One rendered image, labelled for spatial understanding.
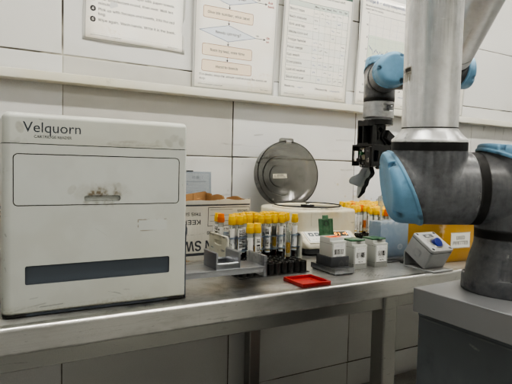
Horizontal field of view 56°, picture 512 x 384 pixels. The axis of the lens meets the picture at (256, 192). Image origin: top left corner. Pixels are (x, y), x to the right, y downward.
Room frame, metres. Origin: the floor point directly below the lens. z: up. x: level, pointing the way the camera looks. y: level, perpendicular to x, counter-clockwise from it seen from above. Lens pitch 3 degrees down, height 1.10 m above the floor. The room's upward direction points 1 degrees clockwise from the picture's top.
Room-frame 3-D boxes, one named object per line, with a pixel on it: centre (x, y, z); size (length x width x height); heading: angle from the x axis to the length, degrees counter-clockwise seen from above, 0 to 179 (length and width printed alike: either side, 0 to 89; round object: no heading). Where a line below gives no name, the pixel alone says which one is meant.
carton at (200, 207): (1.28, 0.19, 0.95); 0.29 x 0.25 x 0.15; 30
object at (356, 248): (1.12, -0.23, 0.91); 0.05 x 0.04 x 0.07; 30
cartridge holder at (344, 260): (1.07, -0.18, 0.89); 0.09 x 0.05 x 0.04; 29
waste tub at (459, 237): (1.28, -0.49, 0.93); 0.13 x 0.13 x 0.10; 27
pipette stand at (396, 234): (1.23, -0.34, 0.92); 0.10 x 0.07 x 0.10; 122
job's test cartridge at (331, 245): (1.07, -0.18, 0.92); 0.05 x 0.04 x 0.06; 29
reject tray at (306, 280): (0.95, -0.11, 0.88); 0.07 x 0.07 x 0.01; 30
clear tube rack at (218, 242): (1.16, 0.00, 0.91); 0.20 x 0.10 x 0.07; 120
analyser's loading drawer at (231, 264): (0.89, 0.08, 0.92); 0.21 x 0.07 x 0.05; 120
